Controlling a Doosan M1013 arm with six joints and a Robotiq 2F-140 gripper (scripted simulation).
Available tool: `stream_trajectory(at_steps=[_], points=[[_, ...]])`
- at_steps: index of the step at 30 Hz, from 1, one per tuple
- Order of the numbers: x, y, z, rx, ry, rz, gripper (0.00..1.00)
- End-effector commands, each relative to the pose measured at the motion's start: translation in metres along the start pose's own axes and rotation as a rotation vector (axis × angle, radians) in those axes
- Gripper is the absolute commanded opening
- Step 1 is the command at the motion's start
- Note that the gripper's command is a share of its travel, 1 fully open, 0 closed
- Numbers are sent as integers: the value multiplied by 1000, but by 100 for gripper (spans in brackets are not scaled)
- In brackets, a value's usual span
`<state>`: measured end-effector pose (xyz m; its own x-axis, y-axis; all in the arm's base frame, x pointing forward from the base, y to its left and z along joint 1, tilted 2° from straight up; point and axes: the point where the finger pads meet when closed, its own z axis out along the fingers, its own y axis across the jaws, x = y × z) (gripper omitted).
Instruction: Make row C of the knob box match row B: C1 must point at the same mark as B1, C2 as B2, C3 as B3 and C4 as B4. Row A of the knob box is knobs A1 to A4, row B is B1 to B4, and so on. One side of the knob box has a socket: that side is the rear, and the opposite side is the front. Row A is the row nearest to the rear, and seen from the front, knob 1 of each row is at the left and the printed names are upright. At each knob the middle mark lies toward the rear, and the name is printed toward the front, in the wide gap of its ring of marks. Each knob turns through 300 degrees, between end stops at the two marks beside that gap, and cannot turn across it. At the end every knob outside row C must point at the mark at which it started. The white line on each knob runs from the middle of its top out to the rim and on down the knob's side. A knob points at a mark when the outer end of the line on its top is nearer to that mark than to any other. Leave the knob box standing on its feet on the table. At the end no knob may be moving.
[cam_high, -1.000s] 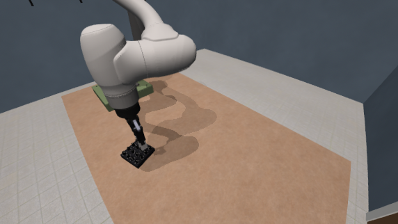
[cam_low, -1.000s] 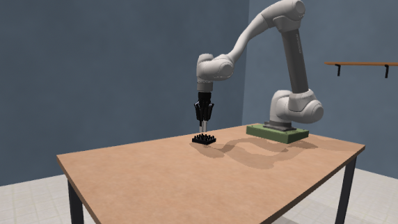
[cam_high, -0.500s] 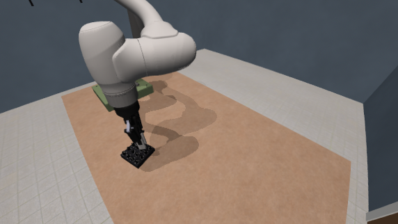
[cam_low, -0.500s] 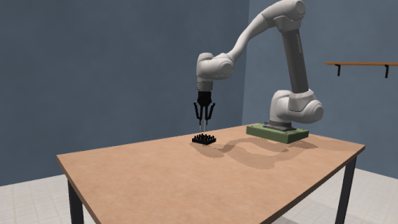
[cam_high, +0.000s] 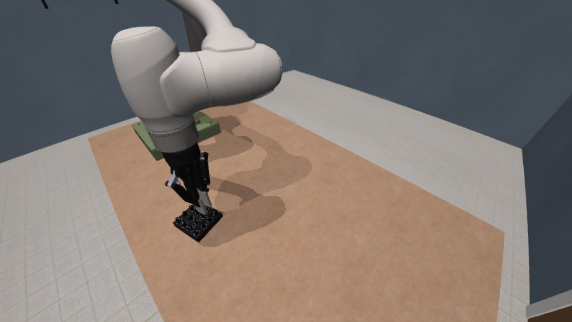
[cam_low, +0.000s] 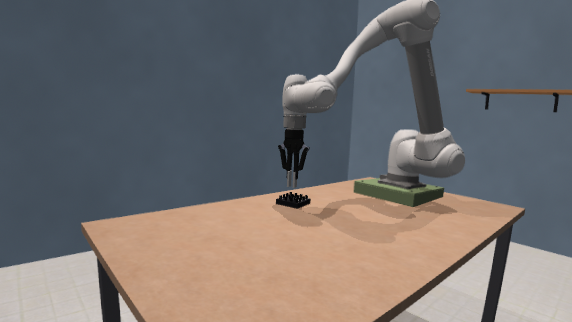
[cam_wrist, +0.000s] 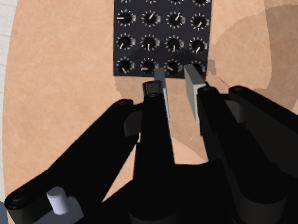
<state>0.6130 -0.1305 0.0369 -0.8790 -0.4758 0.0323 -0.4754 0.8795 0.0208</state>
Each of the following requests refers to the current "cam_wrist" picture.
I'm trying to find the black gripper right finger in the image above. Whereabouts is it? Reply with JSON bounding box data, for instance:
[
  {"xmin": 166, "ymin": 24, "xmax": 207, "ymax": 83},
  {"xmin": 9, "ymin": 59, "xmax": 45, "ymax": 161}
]
[{"xmin": 184, "ymin": 64, "xmax": 298, "ymax": 224}]

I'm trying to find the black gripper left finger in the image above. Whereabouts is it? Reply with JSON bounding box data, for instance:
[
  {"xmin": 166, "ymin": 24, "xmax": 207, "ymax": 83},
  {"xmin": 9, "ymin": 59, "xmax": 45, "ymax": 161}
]
[{"xmin": 4, "ymin": 67, "xmax": 183, "ymax": 224}]

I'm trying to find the black knob box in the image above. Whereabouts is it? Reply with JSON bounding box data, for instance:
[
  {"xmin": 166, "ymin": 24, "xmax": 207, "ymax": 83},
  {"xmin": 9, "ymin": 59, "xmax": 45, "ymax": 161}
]
[{"xmin": 113, "ymin": 0, "xmax": 212, "ymax": 80}]

